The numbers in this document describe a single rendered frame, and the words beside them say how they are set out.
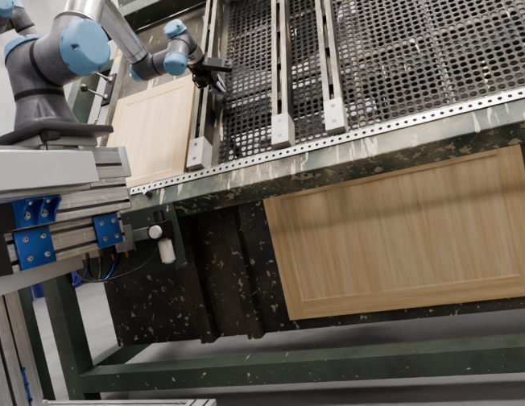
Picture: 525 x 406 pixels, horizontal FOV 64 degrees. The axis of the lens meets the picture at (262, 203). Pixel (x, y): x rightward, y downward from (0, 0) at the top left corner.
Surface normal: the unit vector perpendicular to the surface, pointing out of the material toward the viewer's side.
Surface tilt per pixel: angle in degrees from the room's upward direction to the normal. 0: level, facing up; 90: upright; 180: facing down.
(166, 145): 56
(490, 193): 90
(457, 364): 90
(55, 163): 90
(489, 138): 146
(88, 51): 96
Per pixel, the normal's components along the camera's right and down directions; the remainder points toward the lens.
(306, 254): -0.33, 0.11
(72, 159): 0.90, -0.19
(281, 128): -0.40, -0.46
